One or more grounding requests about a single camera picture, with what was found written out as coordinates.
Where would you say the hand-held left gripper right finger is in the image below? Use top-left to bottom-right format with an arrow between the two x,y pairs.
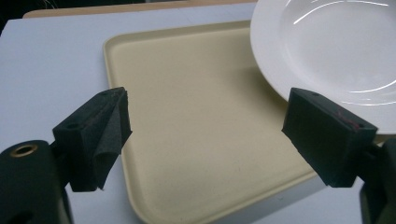
281,87 -> 379,189

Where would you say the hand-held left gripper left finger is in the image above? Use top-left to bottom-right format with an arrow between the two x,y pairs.
51,86 -> 134,193

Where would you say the white round plate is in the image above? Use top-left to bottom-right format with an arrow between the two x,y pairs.
249,0 -> 396,135

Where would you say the beige plastic tray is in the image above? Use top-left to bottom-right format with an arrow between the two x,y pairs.
102,20 -> 327,224

